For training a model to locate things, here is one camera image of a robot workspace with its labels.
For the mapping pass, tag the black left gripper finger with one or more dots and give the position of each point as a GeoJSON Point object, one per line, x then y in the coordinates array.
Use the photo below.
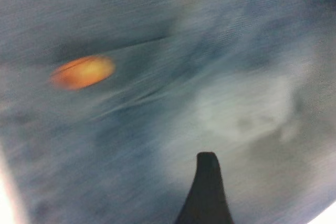
{"type": "Point", "coordinates": [206, 195]}

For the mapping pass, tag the blue denim pants basketball print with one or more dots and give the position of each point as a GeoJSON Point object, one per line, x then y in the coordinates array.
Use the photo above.
{"type": "Point", "coordinates": [131, 119]}

